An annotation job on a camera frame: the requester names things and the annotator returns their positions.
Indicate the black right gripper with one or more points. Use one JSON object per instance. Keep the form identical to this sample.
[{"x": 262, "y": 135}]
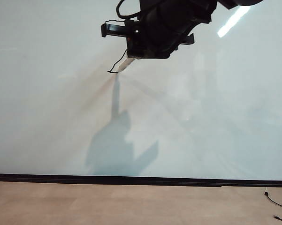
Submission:
[{"x": 169, "y": 21}]

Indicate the white marker pen black cap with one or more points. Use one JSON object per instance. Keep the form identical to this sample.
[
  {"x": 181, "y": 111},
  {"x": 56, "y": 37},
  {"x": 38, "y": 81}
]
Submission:
[{"x": 126, "y": 63}]

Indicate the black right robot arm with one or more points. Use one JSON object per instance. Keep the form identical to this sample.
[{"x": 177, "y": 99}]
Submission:
[{"x": 239, "y": 2}]

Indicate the whiteboard with black frame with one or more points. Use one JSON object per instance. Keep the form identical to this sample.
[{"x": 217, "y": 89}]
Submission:
[{"x": 201, "y": 117}]

